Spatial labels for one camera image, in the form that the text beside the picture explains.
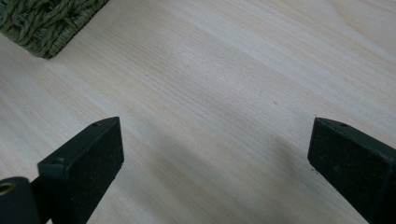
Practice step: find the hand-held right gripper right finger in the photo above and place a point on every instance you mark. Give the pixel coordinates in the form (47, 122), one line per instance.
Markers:
(355, 168)

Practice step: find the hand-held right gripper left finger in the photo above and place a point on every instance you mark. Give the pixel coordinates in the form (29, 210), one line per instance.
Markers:
(90, 168)

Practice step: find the green woven basket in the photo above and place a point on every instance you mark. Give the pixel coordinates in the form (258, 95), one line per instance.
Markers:
(43, 21)

